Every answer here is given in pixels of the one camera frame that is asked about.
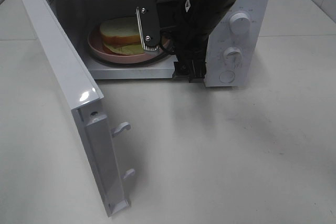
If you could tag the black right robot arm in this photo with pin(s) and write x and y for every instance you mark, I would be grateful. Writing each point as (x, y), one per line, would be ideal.
(205, 15)

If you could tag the pink plate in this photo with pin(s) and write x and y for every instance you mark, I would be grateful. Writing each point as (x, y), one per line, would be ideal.
(117, 41)

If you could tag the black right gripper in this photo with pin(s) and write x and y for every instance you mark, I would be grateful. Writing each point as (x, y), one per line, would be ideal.
(168, 18)

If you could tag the upper white power knob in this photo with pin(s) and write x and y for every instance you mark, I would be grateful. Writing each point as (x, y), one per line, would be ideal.
(239, 23)

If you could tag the sandwich with white bread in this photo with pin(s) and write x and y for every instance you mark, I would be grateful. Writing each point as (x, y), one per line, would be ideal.
(121, 36)

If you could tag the glass microwave turntable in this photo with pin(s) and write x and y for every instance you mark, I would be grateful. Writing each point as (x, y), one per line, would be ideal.
(113, 60)

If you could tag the round white door button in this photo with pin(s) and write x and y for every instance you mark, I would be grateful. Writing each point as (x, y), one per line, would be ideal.
(227, 77)

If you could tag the white timer knob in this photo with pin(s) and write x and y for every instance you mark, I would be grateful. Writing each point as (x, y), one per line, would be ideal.
(233, 56)

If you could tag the white microwave oven body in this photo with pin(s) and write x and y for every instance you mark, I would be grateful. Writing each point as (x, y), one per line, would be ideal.
(68, 32)

